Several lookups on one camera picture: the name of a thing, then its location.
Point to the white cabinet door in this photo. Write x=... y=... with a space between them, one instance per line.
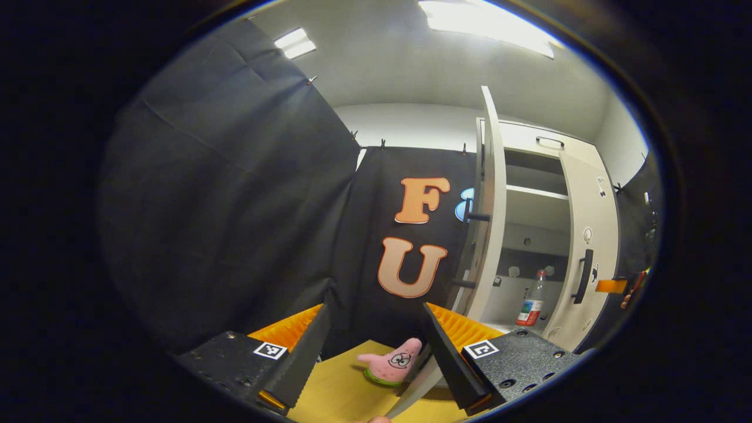
x=490 y=205
x=593 y=205

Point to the white cabinet drawer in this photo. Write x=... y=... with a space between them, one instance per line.
x=523 y=135

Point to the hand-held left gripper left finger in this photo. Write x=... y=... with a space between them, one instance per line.
x=305 y=364

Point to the white cabinet shelf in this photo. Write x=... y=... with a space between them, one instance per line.
x=537 y=192

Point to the clear plastic bottle red label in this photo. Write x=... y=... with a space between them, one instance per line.
x=531 y=308

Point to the large ceiling light panel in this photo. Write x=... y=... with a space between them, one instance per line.
x=487 y=23

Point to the pink starfish plush toy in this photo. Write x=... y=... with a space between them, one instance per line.
x=393 y=363

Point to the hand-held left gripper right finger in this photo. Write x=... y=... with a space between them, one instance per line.
x=449 y=364

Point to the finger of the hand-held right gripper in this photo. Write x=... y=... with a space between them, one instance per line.
x=611 y=286

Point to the small ceiling light panel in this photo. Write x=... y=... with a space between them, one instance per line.
x=295 y=43

